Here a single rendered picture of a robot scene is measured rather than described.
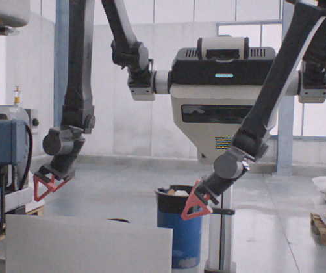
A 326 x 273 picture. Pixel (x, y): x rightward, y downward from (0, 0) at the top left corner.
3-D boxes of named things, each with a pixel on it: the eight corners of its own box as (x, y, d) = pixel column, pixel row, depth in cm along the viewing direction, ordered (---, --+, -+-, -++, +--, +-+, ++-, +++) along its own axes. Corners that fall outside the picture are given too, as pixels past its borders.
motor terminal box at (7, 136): (26, 171, 80) (27, 118, 79) (19, 179, 70) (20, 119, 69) (-14, 171, 78) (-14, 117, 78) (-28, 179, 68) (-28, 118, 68)
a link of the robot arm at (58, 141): (97, 115, 100) (71, 108, 103) (74, 113, 90) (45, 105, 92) (88, 156, 101) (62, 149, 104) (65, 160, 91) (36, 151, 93)
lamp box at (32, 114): (37, 134, 127) (38, 108, 126) (30, 135, 122) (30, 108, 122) (19, 134, 128) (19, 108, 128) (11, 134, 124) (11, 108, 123)
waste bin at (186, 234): (207, 252, 353) (209, 186, 349) (201, 275, 303) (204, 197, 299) (158, 247, 363) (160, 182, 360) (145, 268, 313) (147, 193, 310)
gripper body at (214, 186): (196, 188, 91) (217, 169, 89) (200, 178, 100) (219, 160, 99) (214, 207, 90) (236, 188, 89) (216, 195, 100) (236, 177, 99)
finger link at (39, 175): (21, 197, 97) (36, 168, 96) (34, 190, 105) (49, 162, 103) (42, 210, 97) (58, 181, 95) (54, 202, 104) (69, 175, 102)
